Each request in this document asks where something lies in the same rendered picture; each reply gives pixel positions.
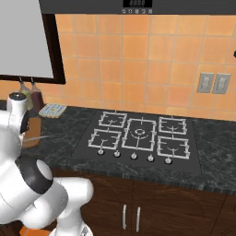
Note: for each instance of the wooden cutting board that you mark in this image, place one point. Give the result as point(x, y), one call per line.
point(34, 129)

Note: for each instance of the silver hob knob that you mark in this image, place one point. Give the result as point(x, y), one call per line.
point(100, 152)
point(168, 160)
point(150, 158)
point(117, 154)
point(134, 156)

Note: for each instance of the dark brown cupboard door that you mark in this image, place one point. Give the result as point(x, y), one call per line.
point(104, 202)
point(178, 212)
point(227, 218)

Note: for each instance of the orange flat object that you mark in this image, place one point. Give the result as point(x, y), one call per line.
point(33, 232)

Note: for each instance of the grey wall switch plate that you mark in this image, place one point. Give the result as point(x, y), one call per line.
point(205, 82)
point(221, 83)

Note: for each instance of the black wall fixture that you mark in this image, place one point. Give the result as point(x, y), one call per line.
point(234, 54)

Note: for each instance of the black gas hob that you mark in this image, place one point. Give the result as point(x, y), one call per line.
point(138, 159)

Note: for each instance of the grey thin kitchen tool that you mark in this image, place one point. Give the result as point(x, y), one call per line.
point(38, 137)

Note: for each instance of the pale yellow oil bottle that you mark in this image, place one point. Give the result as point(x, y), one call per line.
point(27, 95)

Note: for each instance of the grey wall cupboard door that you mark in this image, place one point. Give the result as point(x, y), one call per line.
point(24, 37)

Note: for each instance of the dark red sauce bottle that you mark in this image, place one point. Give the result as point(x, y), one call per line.
point(37, 98)

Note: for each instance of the dark extractor hood with display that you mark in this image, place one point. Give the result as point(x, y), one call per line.
point(184, 6)

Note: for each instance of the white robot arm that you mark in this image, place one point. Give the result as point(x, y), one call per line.
point(18, 184)

